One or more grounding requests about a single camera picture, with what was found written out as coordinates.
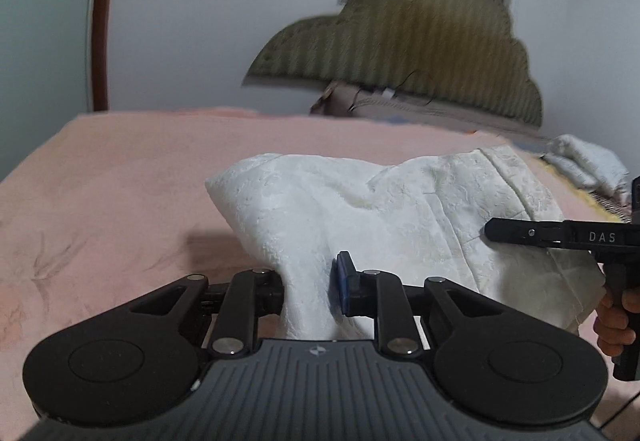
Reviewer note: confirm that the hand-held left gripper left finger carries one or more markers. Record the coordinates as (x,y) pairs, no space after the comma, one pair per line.
(272,293)

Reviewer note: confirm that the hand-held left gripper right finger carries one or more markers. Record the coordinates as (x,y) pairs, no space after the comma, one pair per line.
(344,282)

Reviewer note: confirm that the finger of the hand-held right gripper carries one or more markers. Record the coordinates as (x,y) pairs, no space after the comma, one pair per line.
(520,233)

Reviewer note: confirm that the white embossed cloth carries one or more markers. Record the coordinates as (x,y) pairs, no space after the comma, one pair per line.
(390,221)

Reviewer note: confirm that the person's right hand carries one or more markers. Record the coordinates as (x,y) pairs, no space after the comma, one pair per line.
(611,326)

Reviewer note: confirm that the yellow blanket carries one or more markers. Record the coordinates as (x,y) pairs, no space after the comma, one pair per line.
(602,203)

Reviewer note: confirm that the white towel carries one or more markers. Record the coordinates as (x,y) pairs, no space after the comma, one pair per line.
(582,161)

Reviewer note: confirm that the pink blanket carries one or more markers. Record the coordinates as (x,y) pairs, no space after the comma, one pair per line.
(130,181)

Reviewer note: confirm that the olive padded headboard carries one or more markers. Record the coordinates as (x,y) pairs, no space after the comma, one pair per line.
(415,41)

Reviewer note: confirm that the brown curved door frame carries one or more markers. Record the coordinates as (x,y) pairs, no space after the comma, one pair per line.
(100,21)

